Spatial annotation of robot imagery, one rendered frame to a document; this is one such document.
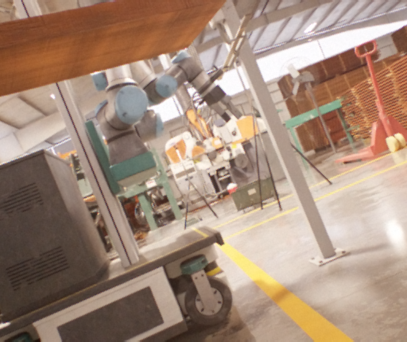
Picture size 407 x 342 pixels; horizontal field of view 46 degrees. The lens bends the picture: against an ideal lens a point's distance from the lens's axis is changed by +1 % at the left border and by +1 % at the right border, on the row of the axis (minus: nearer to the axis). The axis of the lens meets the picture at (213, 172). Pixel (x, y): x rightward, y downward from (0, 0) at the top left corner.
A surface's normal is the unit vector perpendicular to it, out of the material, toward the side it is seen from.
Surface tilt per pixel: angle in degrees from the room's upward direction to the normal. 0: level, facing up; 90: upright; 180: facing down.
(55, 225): 90
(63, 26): 90
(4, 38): 90
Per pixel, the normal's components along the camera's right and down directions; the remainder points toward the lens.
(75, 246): 0.13, -0.07
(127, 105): 0.52, -0.08
